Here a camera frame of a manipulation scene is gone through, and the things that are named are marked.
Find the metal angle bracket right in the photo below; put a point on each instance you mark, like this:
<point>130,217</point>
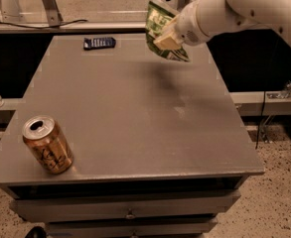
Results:
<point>283,94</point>

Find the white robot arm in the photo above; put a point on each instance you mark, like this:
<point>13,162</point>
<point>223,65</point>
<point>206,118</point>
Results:
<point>201,20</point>

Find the green jalapeno chip bag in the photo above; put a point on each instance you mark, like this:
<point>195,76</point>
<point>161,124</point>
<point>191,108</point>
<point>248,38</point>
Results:
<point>158,16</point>

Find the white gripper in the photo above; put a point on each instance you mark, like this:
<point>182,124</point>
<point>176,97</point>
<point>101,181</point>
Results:
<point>187,26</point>

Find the upper grey drawer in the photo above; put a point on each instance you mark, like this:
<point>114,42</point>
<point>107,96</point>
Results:
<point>126,206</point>

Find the left metal bracket post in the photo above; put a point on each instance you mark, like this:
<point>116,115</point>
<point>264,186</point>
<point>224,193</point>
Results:
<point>54,16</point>

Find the blue rxbar blueberry bar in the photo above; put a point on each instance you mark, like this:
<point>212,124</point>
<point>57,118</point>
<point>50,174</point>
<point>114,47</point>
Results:
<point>99,43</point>

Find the grey metal rail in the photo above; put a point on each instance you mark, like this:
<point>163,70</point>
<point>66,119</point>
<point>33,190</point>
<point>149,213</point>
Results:
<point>74,27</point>

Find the grey drawer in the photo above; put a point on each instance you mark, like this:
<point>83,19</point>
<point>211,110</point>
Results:
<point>132,228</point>
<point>126,206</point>

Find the grey side shelf right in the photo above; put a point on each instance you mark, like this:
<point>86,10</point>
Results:
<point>261,103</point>

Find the lower grey drawer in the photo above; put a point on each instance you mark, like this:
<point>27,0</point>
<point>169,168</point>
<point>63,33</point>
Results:
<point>132,228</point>

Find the orange soda can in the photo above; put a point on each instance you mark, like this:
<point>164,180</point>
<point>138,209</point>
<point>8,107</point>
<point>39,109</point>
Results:
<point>45,139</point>

